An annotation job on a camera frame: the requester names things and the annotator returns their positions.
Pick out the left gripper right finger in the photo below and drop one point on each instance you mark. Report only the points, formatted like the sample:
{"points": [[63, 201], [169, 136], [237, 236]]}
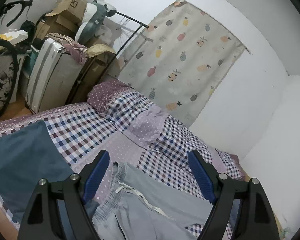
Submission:
{"points": [[255, 218]]}

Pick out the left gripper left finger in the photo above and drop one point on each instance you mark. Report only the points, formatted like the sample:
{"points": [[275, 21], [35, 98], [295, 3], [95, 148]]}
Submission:
{"points": [[42, 218]]}

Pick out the light grey drawstring pants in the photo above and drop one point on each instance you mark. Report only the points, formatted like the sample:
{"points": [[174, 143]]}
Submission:
{"points": [[139, 207]]}

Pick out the black clothes rack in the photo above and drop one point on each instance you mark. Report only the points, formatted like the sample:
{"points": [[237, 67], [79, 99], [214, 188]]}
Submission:
{"points": [[106, 66]]}

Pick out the checkered purple bed sheet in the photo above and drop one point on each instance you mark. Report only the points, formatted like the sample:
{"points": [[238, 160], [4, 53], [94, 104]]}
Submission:
{"points": [[76, 130]]}

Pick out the rolled checkered purple quilt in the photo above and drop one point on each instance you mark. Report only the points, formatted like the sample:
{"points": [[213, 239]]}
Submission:
{"points": [[145, 123]]}

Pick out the silver grey suitcase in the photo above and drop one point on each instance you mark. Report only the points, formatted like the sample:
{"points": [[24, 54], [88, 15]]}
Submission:
{"points": [[52, 78]]}

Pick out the brown cardboard box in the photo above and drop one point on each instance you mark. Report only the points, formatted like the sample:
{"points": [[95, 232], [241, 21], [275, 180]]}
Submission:
{"points": [[96, 51]]}

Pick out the white paint-stained cabinet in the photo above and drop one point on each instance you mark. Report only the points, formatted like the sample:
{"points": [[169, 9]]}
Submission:
{"points": [[6, 75]]}

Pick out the pink crumpled cloth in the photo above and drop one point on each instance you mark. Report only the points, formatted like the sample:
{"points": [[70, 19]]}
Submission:
{"points": [[71, 47]]}

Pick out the pineapple print curtain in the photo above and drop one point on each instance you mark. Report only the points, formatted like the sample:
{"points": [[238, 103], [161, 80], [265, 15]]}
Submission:
{"points": [[180, 59]]}

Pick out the grey white plush toy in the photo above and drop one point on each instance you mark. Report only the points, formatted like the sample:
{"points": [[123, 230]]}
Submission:
{"points": [[93, 18]]}

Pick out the top cardboard box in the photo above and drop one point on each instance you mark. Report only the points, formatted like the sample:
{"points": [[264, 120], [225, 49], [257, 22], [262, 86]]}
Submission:
{"points": [[72, 10]]}

